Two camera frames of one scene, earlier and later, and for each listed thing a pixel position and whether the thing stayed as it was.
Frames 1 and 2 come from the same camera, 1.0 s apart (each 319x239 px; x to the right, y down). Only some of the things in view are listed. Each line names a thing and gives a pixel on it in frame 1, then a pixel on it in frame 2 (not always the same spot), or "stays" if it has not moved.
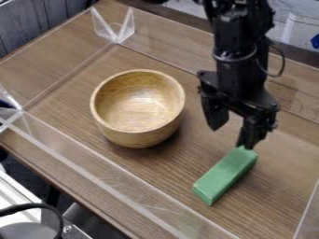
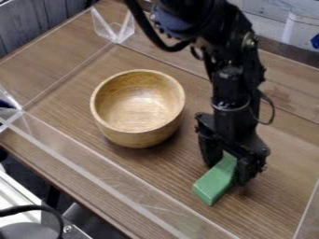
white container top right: x=300 y=30 stays
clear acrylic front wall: x=112 y=193 stays
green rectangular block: x=222 y=176 stays
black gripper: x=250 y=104 → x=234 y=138
